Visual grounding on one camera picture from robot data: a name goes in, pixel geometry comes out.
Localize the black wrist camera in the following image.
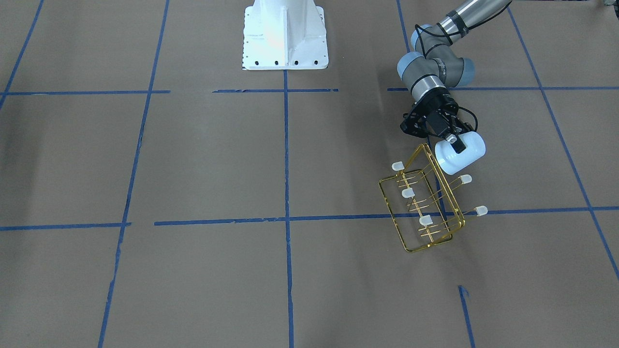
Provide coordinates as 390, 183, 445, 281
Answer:
426, 111, 452, 139

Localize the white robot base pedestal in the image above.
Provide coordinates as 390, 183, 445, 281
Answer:
242, 0, 329, 71

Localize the gold wire cup holder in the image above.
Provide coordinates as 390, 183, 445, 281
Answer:
378, 144, 489, 253

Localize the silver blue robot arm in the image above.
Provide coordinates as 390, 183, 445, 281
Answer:
397, 0, 510, 154

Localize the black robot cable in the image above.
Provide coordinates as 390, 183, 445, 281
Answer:
415, 24, 479, 133

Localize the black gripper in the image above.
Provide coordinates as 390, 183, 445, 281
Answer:
400, 87, 475, 154

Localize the light blue cup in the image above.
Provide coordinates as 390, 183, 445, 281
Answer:
434, 131, 486, 175

